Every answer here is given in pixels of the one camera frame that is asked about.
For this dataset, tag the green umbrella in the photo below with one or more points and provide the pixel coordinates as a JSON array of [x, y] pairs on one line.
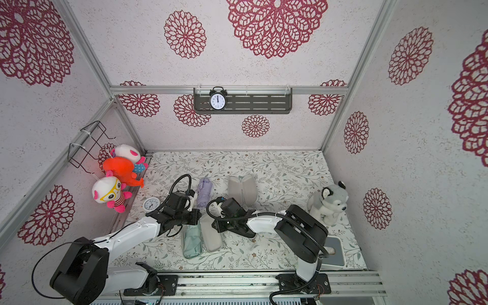
[[191, 241]]

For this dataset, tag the white alarm clock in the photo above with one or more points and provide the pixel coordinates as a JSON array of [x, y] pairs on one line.
[[151, 204]]

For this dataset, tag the grey tray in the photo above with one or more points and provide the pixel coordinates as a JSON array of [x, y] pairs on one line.
[[336, 260]]

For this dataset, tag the white pink plush top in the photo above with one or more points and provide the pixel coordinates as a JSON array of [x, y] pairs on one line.
[[130, 153]]

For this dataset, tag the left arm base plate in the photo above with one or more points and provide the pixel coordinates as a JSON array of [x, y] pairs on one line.
[[167, 285]]

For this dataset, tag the orange plush toy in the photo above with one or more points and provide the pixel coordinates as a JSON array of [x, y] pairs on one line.
[[122, 169]]

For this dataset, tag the white plush with glasses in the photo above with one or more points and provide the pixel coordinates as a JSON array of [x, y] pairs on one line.
[[111, 191]]

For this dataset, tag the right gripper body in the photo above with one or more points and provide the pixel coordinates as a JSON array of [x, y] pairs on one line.
[[220, 223]]

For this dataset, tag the black alarm clock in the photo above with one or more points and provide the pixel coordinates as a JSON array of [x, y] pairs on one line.
[[218, 98]]

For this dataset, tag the floral table mat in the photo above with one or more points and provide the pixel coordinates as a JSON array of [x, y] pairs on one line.
[[283, 178]]

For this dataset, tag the grey wall shelf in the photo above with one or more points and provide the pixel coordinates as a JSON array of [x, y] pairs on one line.
[[249, 102]]

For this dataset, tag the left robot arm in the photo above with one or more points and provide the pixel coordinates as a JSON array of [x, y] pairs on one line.
[[84, 272]]

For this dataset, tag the black umbrella case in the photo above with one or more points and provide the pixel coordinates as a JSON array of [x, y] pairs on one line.
[[244, 231]]

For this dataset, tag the husky plush toy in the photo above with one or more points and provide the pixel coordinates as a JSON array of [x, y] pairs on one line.
[[328, 204]]

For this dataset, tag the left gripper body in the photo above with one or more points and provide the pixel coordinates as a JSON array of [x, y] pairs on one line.
[[188, 217]]

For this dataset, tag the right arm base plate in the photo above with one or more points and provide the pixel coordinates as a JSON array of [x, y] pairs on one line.
[[292, 284]]

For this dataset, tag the purple folded umbrella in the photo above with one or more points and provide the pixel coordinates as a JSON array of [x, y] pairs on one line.
[[204, 192]]

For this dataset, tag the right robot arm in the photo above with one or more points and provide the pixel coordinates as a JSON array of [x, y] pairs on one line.
[[304, 235]]

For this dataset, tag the black wire rack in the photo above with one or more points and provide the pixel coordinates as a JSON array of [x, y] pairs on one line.
[[78, 152]]

